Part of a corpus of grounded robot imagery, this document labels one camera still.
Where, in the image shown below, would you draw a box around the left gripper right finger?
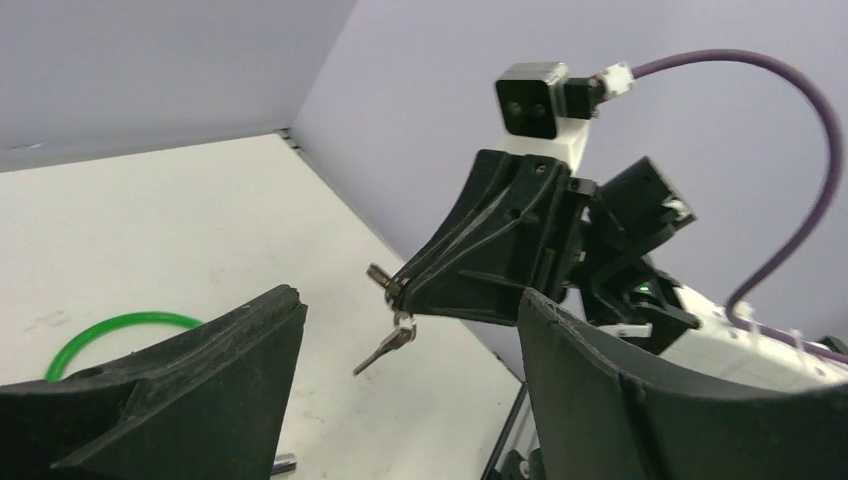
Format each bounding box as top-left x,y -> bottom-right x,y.
517,289 -> 847,479

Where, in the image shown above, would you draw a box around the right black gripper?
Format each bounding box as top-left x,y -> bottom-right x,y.
394,150 -> 700,354

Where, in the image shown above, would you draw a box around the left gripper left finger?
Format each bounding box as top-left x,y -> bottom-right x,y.
1,285 -> 307,480

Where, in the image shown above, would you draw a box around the green cable lock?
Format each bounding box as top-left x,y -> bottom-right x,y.
43,311 -> 204,382

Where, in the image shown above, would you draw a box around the cable lock keys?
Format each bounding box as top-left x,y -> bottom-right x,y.
351,262 -> 419,378

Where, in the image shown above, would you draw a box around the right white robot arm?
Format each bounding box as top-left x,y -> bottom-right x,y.
386,150 -> 847,392

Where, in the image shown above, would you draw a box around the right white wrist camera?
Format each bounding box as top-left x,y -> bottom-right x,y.
494,62 -> 635,172

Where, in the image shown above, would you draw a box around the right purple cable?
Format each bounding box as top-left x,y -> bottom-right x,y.
629,48 -> 848,366

